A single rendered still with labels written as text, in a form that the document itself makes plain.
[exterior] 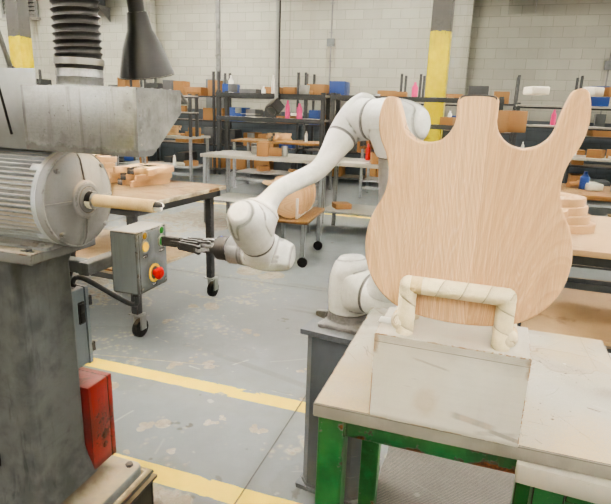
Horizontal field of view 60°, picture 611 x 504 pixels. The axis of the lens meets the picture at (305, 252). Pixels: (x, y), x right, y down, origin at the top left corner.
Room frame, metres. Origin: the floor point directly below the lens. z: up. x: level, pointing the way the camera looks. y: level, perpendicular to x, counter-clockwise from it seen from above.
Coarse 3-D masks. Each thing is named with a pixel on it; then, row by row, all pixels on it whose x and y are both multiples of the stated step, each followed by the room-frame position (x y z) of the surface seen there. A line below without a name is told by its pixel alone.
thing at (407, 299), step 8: (400, 288) 0.90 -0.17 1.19; (408, 288) 0.89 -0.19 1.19; (400, 296) 0.90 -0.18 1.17; (408, 296) 0.89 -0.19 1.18; (416, 296) 0.91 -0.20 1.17; (400, 304) 0.90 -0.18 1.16; (408, 304) 0.89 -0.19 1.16; (400, 312) 0.90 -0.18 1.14; (408, 312) 0.89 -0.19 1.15; (400, 320) 0.90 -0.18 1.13; (408, 320) 0.89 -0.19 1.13; (400, 328) 0.90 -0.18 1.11; (408, 328) 0.89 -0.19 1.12
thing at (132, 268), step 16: (144, 224) 1.66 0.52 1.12; (160, 224) 1.67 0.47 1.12; (112, 240) 1.56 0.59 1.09; (128, 240) 1.55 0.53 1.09; (112, 256) 1.56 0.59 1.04; (128, 256) 1.55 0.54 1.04; (144, 256) 1.56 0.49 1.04; (160, 256) 1.65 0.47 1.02; (112, 272) 1.57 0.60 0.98; (128, 272) 1.55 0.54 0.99; (144, 272) 1.56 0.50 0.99; (128, 288) 1.55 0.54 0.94; (144, 288) 1.56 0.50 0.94; (128, 304) 1.58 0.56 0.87
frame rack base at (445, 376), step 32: (416, 320) 0.97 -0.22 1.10; (384, 352) 0.90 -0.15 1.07; (416, 352) 0.88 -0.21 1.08; (448, 352) 0.86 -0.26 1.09; (480, 352) 0.84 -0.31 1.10; (512, 352) 0.84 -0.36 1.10; (384, 384) 0.89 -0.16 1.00; (416, 384) 0.87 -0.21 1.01; (448, 384) 0.86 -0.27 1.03; (480, 384) 0.84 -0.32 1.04; (512, 384) 0.82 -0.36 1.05; (384, 416) 0.89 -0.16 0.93; (416, 416) 0.87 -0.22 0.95; (448, 416) 0.85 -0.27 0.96; (480, 416) 0.84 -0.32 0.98; (512, 416) 0.82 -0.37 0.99
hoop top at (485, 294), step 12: (408, 276) 0.91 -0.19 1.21; (420, 288) 0.89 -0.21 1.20; (432, 288) 0.88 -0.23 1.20; (444, 288) 0.87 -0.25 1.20; (456, 288) 0.87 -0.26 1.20; (468, 288) 0.86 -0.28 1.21; (480, 288) 0.86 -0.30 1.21; (492, 288) 0.86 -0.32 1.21; (504, 288) 0.86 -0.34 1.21; (468, 300) 0.87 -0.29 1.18; (480, 300) 0.86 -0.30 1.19; (492, 300) 0.85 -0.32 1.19; (504, 300) 0.84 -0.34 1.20
